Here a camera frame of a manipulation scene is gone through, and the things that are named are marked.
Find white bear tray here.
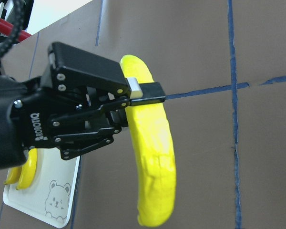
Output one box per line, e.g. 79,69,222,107
3,148,80,229

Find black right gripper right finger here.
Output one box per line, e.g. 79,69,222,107
48,97,130,160

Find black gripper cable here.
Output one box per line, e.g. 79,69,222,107
0,0,29,67

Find yellow banana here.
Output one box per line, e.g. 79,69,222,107
16,148,38,190
120,54,176,228
4,167,22,185

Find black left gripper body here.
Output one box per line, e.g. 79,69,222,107
0,73,59,170

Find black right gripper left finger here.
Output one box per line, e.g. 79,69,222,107
41,42,166,106

